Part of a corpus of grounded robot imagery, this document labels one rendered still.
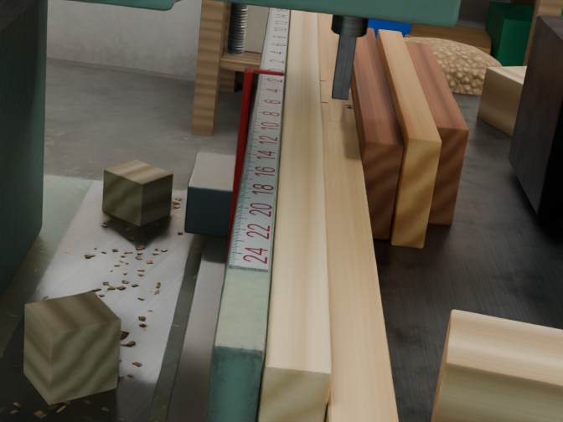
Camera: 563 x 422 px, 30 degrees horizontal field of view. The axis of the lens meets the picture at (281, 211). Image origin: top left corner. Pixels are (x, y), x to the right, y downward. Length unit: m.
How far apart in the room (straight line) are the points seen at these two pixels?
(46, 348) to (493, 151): 0.31
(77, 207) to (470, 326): 0.46
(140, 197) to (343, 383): 0.44
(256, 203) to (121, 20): 3.66
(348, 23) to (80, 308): 0.20
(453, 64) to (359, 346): 0.49
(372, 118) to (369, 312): 0.19
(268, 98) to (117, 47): 3.55
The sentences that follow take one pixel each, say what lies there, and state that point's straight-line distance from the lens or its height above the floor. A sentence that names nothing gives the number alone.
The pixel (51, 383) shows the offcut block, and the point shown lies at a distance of 0.54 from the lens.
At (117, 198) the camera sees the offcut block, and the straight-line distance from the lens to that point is 0.76.
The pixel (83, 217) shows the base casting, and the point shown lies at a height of 0.80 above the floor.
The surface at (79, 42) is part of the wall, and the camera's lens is 4.10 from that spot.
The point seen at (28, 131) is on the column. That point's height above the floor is 0.89.
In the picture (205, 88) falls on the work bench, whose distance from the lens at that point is 3.38.
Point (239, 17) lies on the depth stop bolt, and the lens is 0.60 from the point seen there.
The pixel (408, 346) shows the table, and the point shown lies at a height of 0.90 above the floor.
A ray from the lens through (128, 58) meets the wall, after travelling 4.07.
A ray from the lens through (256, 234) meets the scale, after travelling 0.37.
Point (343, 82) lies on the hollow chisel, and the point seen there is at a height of 0.96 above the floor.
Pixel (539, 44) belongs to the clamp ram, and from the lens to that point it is 0.61.
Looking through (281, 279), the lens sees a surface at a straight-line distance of 0.35.
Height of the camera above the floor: 1.10
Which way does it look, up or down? 22 degrees down
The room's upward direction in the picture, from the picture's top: 7 degrees clockwise
